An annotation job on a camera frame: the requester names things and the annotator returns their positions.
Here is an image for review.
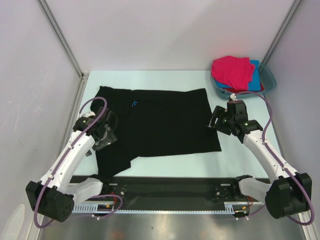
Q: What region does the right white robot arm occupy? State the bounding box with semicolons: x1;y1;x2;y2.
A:
208;100;314;219

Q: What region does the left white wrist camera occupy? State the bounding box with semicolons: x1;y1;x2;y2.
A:
77;111;96;119

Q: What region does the right white cable duct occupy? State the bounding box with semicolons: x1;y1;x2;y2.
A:
224;201;250;215

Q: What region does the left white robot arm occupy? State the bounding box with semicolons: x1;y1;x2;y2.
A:
25;107;118;223

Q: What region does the aluminium frame post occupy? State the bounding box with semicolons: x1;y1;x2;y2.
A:
262;0;303;65
36;0;84;79

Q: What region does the left aluminium frame post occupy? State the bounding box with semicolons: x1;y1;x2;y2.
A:
36;0;84;79

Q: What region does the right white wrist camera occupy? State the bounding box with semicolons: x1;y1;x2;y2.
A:
228;93;237;101

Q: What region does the right aluminium frame post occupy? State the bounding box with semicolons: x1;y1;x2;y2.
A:
262;0;303;65

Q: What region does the blue t shirt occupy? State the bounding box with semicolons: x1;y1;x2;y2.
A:
215;60;262;90

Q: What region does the black t shirt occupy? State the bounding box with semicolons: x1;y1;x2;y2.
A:
90;86;221;178

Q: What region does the left white cable duct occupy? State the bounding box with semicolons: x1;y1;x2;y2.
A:
72;202;114;214

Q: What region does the pink t shirt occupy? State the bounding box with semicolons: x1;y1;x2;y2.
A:
211;55;256;90

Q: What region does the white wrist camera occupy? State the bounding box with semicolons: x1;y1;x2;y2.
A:
77;111;96;119
228;93;237;101

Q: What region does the teal plastic basket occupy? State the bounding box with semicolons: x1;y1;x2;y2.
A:
210;62;277;100

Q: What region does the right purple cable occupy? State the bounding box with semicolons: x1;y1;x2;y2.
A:
229;90;316;226

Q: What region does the white cable duct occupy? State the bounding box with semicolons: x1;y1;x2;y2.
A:
72;202;114;214
224;201;250;215

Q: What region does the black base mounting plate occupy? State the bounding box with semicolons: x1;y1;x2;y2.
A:
72;174;266;211

